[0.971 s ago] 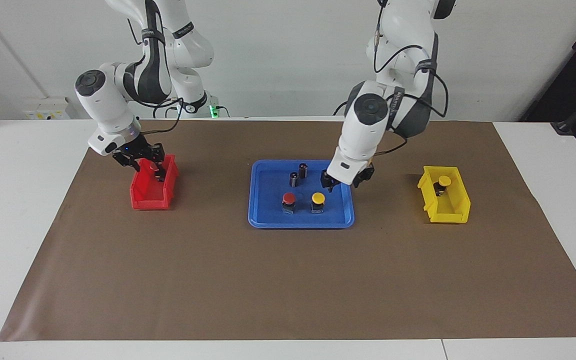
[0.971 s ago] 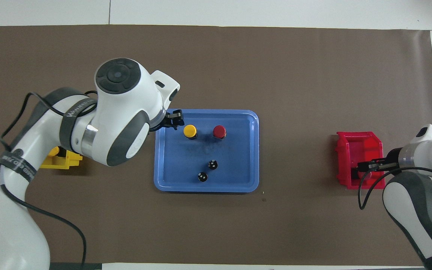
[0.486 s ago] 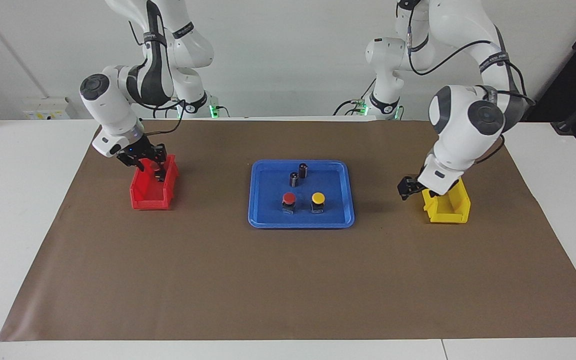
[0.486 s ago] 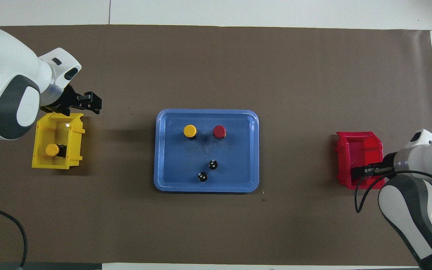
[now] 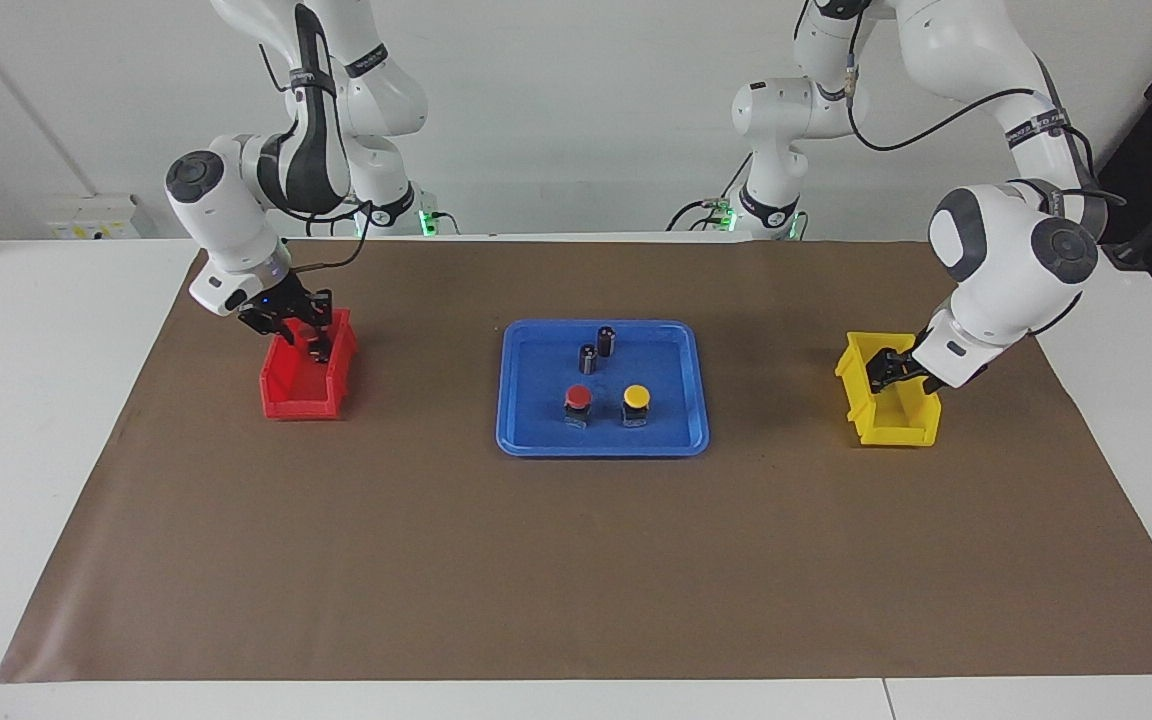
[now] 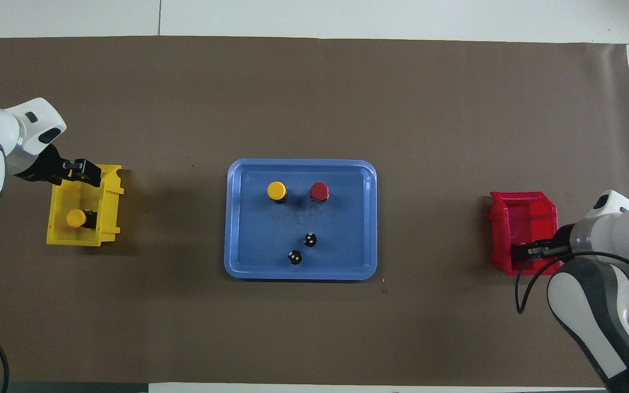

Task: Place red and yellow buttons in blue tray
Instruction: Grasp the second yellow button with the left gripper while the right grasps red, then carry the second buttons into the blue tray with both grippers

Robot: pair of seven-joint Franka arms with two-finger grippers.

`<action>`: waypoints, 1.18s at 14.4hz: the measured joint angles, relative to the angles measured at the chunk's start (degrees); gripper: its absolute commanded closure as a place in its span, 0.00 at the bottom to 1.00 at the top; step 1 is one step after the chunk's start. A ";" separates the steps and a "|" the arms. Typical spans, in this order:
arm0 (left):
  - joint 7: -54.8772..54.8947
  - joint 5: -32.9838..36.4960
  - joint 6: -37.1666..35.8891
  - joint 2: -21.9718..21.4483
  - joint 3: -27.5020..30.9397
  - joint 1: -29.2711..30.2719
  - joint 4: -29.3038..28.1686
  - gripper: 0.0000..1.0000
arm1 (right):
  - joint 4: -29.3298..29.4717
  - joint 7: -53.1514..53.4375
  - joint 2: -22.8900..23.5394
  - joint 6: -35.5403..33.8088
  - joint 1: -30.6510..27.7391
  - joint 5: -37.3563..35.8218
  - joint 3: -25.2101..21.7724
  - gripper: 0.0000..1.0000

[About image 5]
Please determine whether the blue plastic tray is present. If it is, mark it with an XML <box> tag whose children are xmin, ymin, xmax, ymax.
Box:
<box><xmin>494</xmin><ymin>319</ymin><xmax>712</xmax><ymax>459</ymax></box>

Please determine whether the yellow plastic bin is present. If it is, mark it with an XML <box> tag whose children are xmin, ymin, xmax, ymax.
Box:
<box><xmin>834</xmin><ymin>331</ymin><xmax>943</xmax><ymax>448</ymax></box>

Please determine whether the red plastic bin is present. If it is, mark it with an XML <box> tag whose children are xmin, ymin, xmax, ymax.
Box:
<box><xmin>259</xmin><ymin>307</ymin><xmax>359</xmax><ymax>421</ymax></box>

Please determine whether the brown paper table mat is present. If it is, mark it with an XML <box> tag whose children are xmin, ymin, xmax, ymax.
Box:
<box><xmin>0</xmin><ymin>238</ymin><xmax>1152</xmax><ymax>684</ymax></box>

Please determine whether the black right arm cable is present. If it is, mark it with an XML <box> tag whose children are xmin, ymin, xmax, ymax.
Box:
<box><xmin>256</xmin><ymin>40</ymin><xmax>377</xmax><ymax>276</ymax></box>

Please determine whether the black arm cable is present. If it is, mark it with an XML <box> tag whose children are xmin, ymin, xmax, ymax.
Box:
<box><xmin>256</xmin><ymin>40</ymin><xmax>377</xmax><ymax>276</ymax></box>
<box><xmin>841</xmin><ymin>0</ymin><xmax>1127</xmax><ymax>211</ymax></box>

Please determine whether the white wall socket box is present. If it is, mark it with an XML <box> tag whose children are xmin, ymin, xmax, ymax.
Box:
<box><xmin>46</xmin><ymin>194</ymin><xmax>144</xmax><ymax>241</ymax></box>

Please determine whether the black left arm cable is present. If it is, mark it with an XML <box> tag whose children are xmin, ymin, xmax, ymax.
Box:
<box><xmin>841</xmin><ymin>0</ymin><xmax>1127</xmax><ymax>211</ymax></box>

